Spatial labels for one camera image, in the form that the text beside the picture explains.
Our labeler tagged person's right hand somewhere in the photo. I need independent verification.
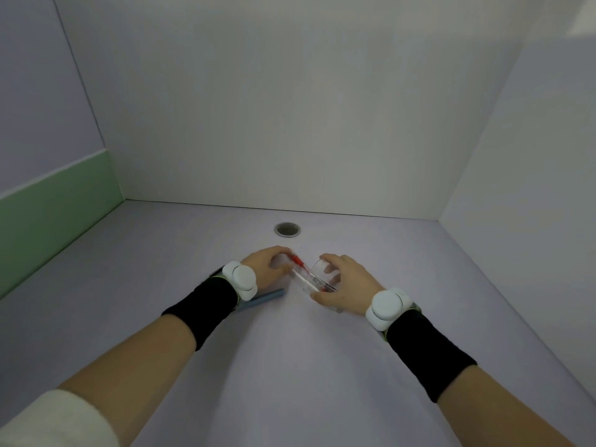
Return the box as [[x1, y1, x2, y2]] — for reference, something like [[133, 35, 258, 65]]
[[309, 253, 385, 317]]

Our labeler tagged person's left hand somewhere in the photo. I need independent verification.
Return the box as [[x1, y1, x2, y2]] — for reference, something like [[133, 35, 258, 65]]
[[239, 246, 297, 294]]

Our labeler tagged clear drinking glass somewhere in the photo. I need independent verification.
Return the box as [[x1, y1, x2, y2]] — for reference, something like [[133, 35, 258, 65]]
[[298, 257, 344, 315]]

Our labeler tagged red and white pen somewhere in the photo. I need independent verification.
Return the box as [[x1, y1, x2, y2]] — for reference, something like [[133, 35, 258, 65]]
[[290, 255, 337, 293]]

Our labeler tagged person's left forearm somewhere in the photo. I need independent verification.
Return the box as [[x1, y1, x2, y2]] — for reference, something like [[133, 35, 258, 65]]
[[56, 314, 197, 431]]

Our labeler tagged person's right forearm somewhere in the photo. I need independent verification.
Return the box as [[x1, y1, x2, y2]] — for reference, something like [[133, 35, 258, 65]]
[[437, 364, 579, 447]]

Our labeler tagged white left wrist tracker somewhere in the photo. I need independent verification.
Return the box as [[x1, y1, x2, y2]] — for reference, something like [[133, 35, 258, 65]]
[[222, 261, 259, 302]]

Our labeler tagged white wrist tracker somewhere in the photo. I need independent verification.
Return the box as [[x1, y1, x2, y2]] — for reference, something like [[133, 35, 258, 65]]
[[222, 261, 259, 302], [365, 287, 415, 330]]

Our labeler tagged blue pen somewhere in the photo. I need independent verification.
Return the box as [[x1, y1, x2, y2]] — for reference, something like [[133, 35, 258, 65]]
[[237, 288, 286, 313]]

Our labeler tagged white right wrist tracker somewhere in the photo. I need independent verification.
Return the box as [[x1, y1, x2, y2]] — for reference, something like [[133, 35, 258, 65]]
[[365, 287, 415, 330]]

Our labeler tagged black left wristband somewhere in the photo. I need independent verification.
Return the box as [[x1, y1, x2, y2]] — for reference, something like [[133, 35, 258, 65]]
[[161, 273, 241, 352]]

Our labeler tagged black wristband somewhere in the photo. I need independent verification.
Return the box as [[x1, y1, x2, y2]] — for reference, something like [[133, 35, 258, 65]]
[[161, 273, 241, 352], [384, 308, 478, 404]]

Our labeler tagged black right wristband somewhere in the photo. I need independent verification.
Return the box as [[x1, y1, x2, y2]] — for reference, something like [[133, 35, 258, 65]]
[[384, 308, 478, 404]]

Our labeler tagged white sleeve cuff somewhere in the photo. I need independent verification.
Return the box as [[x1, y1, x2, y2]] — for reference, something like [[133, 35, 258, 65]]
[[0, 388, 123, 447]]

